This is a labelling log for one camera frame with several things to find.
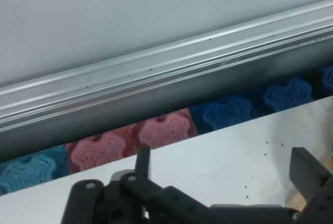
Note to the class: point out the blue foam floor mat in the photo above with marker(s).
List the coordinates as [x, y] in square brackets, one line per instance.
[229, 112]

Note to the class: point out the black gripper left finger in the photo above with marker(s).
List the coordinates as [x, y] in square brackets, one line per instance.
[109, 203]

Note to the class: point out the aluminium side frame rail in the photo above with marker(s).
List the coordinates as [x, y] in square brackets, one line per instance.
[156, 91]

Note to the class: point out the teal foam floor mat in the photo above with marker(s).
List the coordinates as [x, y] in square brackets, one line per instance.
[26, 172]

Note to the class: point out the pink foam floor mat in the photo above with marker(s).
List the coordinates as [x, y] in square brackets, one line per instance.
[104, 151]

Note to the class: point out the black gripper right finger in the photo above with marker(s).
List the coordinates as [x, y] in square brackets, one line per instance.
[309, 177]

